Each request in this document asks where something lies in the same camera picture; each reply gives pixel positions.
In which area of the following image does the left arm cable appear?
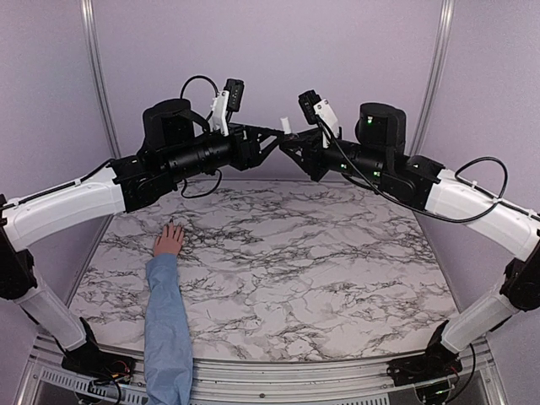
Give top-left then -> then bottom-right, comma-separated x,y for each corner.
179,74 -> 224,199

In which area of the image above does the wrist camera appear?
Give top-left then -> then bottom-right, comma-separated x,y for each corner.
298,89 -> 341,149
209,78 -> 245,137

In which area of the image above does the left aluminium frame post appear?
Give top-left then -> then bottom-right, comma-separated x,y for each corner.
80,0 -> 122,159

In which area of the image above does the mannequin hand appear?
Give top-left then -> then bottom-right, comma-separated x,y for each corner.
153,222 -> 184,257

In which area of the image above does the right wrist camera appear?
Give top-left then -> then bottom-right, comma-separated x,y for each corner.
298,89 -> 341,149

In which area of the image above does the aluminium frame post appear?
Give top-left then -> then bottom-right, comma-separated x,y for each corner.
80,0 -> 122,159
410,0 -> 456,155

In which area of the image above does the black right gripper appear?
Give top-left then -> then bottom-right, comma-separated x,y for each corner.
279,127 -> 389,185

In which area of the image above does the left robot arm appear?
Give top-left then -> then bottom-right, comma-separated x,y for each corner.
1,91 -> 290,377

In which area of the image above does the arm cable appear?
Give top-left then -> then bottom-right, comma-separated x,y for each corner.
179,74 -> 224,199
318,117 -> 532,224

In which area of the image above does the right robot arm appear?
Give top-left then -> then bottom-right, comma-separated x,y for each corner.
281,100 -> 539,386

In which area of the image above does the front aluminium rail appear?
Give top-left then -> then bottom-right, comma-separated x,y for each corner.
15,336 -> 507,404

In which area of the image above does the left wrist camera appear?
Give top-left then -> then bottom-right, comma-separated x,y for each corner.
209,78 -> 245,137

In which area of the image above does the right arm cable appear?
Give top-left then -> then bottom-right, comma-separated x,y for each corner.
318,117 -> 532,224

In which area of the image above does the blue sleeved forearm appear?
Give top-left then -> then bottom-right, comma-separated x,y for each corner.
144,253 -> 193,404

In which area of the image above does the white cap with brush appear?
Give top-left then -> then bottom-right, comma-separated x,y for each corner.
280,117 -> 292,135

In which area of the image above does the right aluminium frame post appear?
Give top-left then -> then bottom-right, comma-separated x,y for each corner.
410,0 -> 456,155

